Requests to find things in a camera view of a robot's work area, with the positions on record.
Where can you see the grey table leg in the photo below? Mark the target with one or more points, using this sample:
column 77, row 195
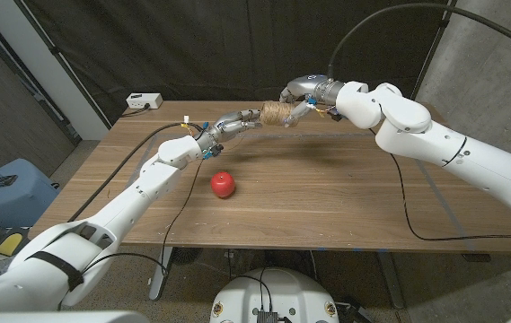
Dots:
column 390, row 278
column 158, row 278

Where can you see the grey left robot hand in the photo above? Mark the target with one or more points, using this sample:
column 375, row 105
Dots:
column 232, row 123

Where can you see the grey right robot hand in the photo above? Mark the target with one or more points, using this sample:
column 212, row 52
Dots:
column 313, row 87

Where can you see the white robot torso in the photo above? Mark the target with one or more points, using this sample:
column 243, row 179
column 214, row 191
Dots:
column 277, row 291

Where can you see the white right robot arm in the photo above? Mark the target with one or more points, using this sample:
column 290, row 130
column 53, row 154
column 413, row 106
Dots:
column 439, row 143

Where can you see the brown twine spool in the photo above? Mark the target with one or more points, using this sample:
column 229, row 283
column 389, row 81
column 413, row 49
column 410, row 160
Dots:
column 275, row 113

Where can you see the blue storage bin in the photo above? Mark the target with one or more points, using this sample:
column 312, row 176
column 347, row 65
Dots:
column 12, row 202

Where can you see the black backdrop stand pole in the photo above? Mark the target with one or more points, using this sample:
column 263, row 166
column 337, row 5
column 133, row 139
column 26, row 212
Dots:
column 64, row 60
column 434, row 45

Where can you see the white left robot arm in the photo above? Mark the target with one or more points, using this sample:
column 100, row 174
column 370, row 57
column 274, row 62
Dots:
column 116, row 215

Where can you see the black backdrop curtain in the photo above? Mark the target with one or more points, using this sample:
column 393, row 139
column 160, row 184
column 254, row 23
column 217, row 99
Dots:
column 192, row 45

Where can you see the red apple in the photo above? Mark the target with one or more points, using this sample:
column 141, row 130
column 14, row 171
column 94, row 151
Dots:
column 223, row 185

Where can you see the white power strip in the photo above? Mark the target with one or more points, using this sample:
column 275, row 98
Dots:
column 143, row 99

